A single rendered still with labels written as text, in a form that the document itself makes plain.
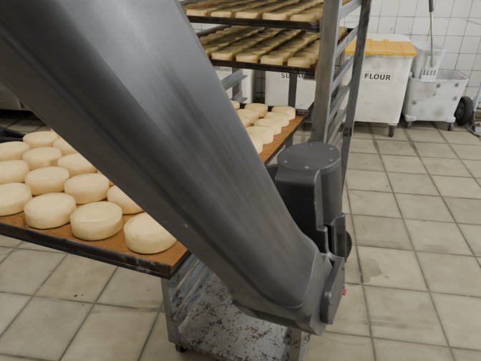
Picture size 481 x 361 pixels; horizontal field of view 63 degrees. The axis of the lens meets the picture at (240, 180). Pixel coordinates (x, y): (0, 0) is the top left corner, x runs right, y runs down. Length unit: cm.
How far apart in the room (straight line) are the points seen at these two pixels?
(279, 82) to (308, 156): 308
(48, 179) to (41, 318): 149
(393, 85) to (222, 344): 258
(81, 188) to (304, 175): 27
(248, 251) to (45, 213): 28
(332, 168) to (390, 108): 322
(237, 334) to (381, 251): 101
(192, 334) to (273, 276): 131
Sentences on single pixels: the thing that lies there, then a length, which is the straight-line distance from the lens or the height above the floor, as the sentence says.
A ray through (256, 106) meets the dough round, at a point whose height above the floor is 107.
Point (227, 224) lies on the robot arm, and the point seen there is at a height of 124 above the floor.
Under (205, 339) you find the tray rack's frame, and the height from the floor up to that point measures 15.
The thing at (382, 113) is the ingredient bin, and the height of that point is 21.
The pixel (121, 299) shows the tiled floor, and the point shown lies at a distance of 193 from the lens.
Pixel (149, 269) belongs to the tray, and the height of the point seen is 111.
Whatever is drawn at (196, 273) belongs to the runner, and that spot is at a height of 32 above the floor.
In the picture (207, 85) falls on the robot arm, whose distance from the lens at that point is 16.
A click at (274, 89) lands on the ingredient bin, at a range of 345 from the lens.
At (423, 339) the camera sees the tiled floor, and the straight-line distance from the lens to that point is 187.
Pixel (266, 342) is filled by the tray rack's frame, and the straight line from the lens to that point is 152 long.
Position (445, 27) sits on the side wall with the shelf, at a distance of 417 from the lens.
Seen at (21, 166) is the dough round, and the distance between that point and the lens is 58.
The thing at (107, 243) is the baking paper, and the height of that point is 110.
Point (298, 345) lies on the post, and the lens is 129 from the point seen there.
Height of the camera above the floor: 134
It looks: 29 degrees down
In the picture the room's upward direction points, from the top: straight up
